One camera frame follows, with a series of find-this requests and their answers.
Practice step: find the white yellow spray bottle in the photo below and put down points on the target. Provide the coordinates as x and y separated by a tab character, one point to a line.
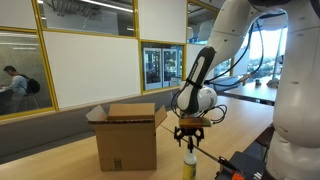
190	164

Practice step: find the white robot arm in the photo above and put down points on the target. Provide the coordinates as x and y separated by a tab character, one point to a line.
295	145

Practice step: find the person with backpack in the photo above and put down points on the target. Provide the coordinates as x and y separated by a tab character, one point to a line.
21	86

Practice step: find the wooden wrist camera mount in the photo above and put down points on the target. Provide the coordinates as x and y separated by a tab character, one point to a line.
194	122

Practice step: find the grey bench sofa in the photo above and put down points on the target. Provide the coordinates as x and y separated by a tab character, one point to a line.
24	135

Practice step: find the brown cardboard box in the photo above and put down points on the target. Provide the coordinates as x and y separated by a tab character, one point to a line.
126	135

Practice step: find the orange black tool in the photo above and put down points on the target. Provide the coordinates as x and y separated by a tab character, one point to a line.
240	167

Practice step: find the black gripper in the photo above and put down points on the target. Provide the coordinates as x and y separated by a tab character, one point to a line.
195	135

